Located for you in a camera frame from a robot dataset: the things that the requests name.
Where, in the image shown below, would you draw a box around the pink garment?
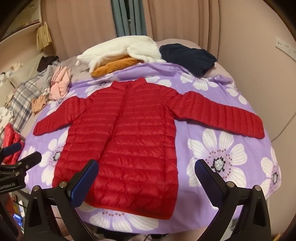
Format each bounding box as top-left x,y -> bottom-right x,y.
50,65 -> 72,100

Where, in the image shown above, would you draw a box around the beige tassel hanging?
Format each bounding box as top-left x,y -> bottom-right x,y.
36,22 -> 52,51

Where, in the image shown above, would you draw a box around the dark brown garment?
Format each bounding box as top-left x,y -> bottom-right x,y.
37,56 -> 59,72

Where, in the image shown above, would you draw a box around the grey striped garment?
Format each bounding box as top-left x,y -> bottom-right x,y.
39,61 -> 60,93

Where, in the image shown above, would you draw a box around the white fleece garment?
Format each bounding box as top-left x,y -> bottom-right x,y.
76,35 -> 167,73

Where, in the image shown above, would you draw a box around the red down jacket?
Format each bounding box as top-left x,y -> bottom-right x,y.
33,77 -> 265,219

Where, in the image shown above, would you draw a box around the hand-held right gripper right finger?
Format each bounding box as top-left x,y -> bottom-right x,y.
195,159 -> 272,241

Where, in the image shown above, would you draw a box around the purple floral bed sheet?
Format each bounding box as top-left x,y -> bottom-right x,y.
23,59 -> 282,234

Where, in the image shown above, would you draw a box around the teal curtain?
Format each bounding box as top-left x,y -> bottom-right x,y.
111,0 -> 148,39

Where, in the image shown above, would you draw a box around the small shiny red puffer garment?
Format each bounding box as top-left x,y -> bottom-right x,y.
1,123 -> 25,165

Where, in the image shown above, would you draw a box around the tan garment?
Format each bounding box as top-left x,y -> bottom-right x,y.
31,95 -> 48,115

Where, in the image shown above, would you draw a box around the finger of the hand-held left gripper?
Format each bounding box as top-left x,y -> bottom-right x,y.
0,142 -> 25,160
16,151 -> 42,173

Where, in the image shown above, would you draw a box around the white wall shelf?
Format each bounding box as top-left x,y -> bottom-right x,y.
0,14 -> 47,42

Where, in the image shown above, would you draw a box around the navy blue garment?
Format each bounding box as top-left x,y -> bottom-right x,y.
159,43 -> 217,77

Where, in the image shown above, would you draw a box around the white printed cloth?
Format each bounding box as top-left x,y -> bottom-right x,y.
0,93 -> 14,135

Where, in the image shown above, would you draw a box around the colourful packets pile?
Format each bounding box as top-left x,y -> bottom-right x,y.
11,195 -> 26,232

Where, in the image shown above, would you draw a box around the mustard orange garment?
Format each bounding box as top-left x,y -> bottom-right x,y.
91,55 -> 139,77

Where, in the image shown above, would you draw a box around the white wall socket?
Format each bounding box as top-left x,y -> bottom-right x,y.
275,37 -> 296,55

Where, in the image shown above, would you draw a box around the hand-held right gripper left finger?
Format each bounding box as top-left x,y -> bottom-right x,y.
23,159 -> 99,241

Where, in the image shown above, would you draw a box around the beige curtain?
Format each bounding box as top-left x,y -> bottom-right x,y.
142,0 -> 226,51
45,0 -> 118,63

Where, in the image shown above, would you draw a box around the white plush toys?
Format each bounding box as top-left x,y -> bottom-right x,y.
0,62 -> 21,81

